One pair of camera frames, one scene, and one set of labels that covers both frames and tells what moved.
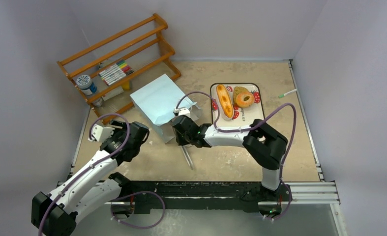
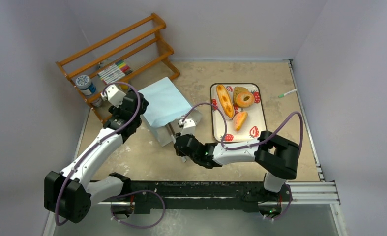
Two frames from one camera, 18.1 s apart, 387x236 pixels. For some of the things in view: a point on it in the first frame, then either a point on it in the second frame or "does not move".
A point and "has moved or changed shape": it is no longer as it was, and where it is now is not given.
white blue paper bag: [156, 102] has moved or changed shape
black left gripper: [123, 125] -> [115, 110]
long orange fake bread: [225, 100] does not move
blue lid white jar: [85, 82] does not move
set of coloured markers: [115, 72] does not move
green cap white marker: [287, 93] does not move
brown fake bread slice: [237, 90] does not move
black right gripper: [180, 131] -> [183, 141]
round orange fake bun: [245, 100] does not move
